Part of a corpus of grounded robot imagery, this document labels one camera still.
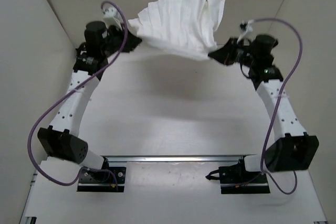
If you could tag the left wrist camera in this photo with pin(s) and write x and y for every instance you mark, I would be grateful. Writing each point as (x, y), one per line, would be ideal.
(112, 17)

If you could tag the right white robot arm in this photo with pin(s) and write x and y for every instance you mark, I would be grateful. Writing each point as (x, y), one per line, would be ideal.
(293, 148)

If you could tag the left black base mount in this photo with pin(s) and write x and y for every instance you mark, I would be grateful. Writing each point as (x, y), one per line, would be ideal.
(103, 182)

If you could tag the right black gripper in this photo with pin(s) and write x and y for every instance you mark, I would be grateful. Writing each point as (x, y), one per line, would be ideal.
(224, 55)

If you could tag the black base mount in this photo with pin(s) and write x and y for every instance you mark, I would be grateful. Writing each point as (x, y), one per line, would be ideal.
(235, 180)
(103, 182)

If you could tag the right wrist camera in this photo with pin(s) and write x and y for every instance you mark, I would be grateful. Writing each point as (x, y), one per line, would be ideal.
(245, 28)

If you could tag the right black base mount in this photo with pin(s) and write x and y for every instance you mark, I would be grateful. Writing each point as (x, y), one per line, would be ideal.
(235, 180)

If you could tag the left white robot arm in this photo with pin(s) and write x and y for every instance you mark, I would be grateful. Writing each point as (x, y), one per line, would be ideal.
(61, 138)

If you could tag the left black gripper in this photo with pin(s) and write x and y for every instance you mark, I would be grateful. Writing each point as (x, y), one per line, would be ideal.
(133, 42)

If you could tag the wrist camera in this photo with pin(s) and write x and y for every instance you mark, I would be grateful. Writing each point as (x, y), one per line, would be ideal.
(245, 28)
(112, 17)

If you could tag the white pleated skirt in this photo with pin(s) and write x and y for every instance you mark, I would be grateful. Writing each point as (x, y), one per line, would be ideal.
(183, 28)

